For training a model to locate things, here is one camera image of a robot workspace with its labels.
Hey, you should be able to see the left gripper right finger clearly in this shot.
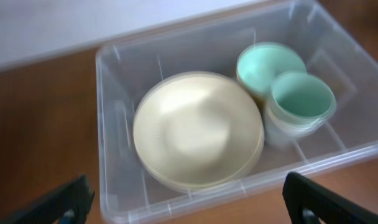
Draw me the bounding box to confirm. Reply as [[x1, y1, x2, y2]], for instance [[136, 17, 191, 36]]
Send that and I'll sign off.
[[282, 172, 378, 223]]

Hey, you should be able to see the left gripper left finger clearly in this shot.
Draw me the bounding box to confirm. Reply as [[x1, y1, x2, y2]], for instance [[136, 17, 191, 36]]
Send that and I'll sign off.
[[0, 175, 95, 224]]

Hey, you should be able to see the green cup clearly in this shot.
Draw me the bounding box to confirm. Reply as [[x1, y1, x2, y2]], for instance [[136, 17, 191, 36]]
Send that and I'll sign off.
[[267, 72, 337, 126]]

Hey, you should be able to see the beige plate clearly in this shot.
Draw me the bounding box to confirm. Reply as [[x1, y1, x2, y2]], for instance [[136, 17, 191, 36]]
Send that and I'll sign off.
[[133, 71, 264, 185], [144, 134, 265, 192]]

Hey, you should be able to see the green bowl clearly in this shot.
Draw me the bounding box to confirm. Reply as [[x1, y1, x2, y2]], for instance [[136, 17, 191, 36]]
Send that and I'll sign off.
[[236, 42, 306, 98]]

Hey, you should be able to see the grey cup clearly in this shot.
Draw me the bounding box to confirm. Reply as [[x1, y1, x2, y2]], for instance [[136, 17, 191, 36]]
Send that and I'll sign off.
[[264, 117, 300, 148]]

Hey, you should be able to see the cream cup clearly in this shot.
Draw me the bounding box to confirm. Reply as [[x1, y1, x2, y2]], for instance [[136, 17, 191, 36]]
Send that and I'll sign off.
[[264, 107, 326, 137]]

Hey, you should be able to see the clear plastic storage bin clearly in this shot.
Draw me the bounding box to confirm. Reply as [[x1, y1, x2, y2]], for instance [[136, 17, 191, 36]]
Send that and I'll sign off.
[[96, 1, 378, 223]]

